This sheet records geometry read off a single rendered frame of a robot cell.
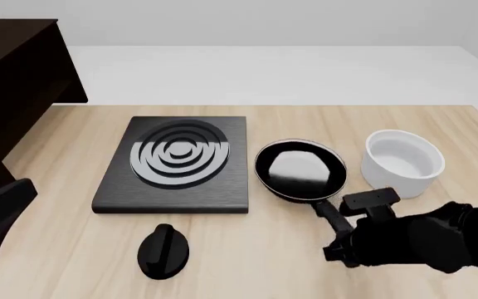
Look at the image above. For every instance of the black frying pan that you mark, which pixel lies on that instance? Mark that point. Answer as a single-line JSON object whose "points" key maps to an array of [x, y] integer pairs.
{"points": [[301, 168]]}

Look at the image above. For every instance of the dark wood cabinet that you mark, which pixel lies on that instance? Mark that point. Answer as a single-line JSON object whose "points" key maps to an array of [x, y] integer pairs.
{"points": [[19, 81]]}

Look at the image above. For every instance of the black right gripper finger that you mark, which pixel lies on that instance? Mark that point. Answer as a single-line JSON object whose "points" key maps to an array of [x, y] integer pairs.
{"points": [[335, 251]]}

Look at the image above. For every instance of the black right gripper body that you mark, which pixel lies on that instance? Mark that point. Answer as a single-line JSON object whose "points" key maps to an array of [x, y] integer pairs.
{"points": [[369, 243]]}

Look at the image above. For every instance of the round black stove knob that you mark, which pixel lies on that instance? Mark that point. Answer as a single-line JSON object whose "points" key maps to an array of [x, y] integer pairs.
{"points": [[162, 252]]}

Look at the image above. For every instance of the flat black stove plate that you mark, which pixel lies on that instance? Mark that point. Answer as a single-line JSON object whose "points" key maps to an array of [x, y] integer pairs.
{"points": [[222, 193]]}

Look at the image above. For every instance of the small black plate on stalk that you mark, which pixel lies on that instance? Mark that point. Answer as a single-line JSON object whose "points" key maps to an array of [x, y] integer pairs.
{"points": [[369, 197]]}

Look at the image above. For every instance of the white round pot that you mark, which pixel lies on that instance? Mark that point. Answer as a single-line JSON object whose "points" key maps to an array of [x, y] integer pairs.
{"points": [[405, 162]]}

